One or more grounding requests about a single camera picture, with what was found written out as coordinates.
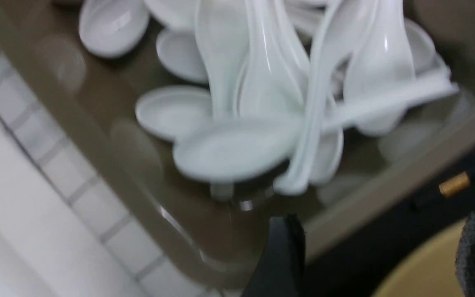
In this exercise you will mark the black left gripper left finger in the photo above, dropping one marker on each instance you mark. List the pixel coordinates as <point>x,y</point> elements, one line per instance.
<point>281,266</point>

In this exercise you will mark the yellow noodle bowl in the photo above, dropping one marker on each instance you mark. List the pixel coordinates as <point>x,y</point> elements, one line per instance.
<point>429,271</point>

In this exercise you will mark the black chopstick gold band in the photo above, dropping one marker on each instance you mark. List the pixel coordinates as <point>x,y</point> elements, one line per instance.
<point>447,189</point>

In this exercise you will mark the olive plastic bin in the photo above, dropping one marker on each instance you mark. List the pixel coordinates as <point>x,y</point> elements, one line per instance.
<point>218,244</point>

